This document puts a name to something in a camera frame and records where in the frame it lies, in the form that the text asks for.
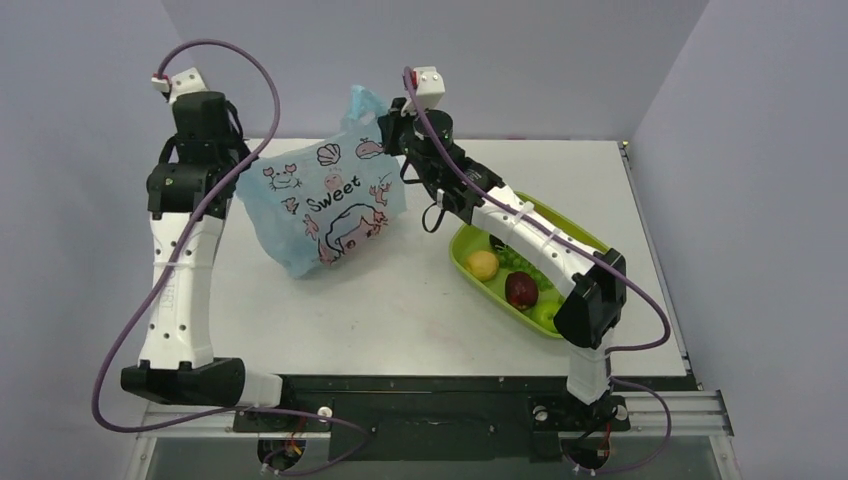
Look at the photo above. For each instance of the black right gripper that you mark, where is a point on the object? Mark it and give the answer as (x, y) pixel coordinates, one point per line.
(391, 125)

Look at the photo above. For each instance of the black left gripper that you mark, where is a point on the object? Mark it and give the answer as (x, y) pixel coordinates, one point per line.
(244, 148)

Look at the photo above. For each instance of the blue printed plastic bag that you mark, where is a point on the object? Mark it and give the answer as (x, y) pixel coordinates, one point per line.
(313, 206)

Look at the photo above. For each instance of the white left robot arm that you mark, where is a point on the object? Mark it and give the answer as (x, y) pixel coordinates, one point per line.
(188, 201)

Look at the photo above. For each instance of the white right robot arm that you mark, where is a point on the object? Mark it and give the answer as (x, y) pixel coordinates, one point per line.
(589, 280)

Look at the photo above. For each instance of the dark purple fake plum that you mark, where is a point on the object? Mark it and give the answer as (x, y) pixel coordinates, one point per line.
(496, 244)

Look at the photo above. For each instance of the yellow fake lemon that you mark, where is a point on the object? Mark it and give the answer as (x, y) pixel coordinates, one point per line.
(482, 265)

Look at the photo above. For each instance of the green fake grapes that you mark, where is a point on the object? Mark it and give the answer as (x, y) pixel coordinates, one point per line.
(510, 259)

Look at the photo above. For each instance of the dark red fake fruit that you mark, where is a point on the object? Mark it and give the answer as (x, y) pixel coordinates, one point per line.
(521, 290)

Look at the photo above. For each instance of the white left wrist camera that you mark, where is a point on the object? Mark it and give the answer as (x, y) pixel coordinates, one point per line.
(186, 82)

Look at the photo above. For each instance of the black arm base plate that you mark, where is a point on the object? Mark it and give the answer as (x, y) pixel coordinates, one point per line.
(440, 418)

